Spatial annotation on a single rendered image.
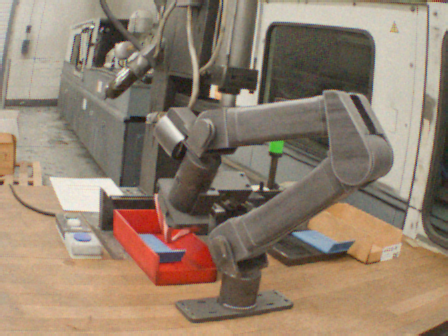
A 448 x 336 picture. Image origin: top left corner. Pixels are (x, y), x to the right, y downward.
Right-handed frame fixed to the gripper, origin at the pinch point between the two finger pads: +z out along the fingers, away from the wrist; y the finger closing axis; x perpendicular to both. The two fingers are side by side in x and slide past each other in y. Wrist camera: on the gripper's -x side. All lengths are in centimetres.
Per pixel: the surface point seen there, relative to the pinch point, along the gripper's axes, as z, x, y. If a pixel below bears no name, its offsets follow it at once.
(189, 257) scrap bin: 5.9, -5.9, -1.6
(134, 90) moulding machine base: 164, -104, 269
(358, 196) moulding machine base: 21, -81, 27
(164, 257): 4.6, 0.1, -2.3
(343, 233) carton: 0.8, -42.8, -2.4
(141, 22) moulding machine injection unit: 173, -143, 414
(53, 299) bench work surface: -0.7, 27.0, -15.4
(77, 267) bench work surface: 5.9, 18.8, -4.0
